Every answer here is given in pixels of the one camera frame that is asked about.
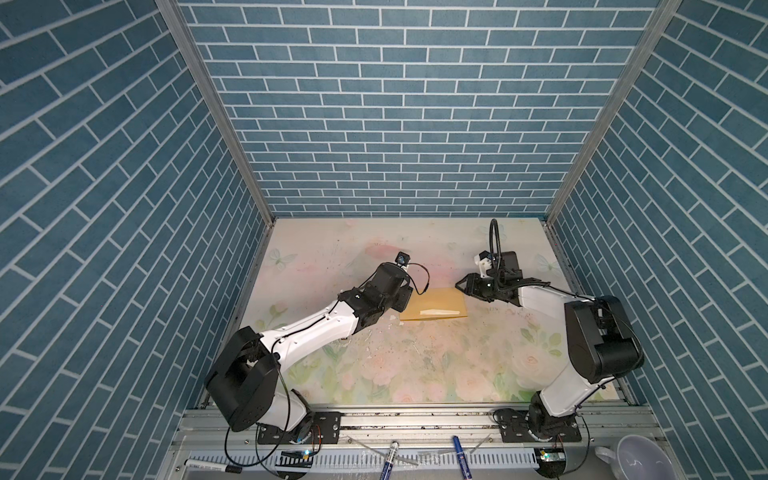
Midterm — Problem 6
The brown paper envelope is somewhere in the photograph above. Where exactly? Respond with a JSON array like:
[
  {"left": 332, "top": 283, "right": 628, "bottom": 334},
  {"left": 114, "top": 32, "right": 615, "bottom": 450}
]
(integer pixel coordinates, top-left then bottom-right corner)
[{"left": 400, "top": 288, "right": 468, "bottom": 322}]

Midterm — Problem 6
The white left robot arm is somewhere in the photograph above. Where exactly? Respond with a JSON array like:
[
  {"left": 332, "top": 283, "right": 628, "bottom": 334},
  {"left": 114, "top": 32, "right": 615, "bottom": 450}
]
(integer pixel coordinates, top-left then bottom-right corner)
[{"left": 205, "top": 252, "right": 413, "bottom": 443}]

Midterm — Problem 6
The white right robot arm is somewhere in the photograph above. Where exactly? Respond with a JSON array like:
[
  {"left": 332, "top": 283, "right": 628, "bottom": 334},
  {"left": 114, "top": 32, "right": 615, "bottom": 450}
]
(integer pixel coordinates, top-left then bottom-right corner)
[{"left": 455, "top": 251, "right": 645, "bottom": 442}]

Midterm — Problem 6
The white-blue marker pen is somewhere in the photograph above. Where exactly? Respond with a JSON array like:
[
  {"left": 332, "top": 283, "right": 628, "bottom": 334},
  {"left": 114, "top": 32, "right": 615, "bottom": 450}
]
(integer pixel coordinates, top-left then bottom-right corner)
[{"left": 379, "top": 441, "right": 399, "bottom": 480}]

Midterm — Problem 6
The blue marker pen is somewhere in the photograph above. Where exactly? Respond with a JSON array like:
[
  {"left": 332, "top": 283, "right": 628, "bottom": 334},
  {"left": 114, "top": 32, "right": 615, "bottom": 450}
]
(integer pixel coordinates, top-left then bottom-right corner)
[{"left": 452, "top": 435, "right": 473, "bottom": 480}]

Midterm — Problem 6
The white plastic cup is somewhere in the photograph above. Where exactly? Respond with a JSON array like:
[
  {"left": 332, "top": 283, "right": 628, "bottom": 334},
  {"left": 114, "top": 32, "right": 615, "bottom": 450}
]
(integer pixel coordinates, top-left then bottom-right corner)
[{"left": 594, "top": 435, "right": 676, "bottom": 480}]

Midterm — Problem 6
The black marker pen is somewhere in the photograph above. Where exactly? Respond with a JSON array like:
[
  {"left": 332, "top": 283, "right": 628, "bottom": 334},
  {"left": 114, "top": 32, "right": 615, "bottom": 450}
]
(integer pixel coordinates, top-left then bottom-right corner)
[{"left": 184, "top": 458, "right": 243, "bottom": 474}]

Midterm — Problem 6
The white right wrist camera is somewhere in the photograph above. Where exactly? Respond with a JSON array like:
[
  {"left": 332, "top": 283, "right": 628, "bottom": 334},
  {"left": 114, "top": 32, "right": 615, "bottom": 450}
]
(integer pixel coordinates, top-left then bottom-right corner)
[{"left": 474, "top": 251, "right": 493, "bottom": 278}]

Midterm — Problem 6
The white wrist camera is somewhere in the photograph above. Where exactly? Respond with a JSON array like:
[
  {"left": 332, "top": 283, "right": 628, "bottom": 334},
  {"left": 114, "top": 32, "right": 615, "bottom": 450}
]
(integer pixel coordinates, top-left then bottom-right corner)
[
  {"left": 395, "top": 251, "right": 411, "bottom": 269},
  {"left": 474, "top": 251, "right": 493, "bottom": 278}
]

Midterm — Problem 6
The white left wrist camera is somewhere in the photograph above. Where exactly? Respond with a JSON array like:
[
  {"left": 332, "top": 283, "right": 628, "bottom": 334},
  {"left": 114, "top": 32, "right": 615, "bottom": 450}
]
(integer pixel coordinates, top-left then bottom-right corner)
[{"left": 395, "top": 251, "right": 411, "bottom": 269}]

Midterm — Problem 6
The black corrugated cable hose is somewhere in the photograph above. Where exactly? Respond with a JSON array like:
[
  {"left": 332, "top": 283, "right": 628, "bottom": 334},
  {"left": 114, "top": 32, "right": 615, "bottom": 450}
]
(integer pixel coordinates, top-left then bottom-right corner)
[{"left": 488, "top": 218, "right": 503, "bottom": 271}]

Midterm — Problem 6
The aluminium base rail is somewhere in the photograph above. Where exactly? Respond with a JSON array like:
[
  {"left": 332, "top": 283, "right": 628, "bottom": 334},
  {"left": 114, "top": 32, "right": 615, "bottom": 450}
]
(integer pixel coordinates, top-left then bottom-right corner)
[{"left": 158, "top": 401, "right": 684, "bottom": 479}]

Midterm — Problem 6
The aluminium right corner post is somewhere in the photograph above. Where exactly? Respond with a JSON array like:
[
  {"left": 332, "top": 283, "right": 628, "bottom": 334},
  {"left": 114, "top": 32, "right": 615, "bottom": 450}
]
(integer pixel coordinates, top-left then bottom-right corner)
[{"left": 544, "top": 0, "right": 682, "bottom": 228}]

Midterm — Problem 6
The aluminium corner post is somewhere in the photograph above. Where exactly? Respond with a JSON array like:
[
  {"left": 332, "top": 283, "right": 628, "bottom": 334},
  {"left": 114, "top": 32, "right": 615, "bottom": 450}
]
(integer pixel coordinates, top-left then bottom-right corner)
[
  {"left": 544, "top": 0, "right": 682, "bottom": 228},
  {"left": 156, "top": 0, "right": 275, "bottom": 228}
]

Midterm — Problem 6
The aluminium left corner post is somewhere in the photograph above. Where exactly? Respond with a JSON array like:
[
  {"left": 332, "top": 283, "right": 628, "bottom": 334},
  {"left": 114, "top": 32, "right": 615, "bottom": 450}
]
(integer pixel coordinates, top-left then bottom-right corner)
[{"left": 156, "top": 0, "right": 275, "bottom": 228}]

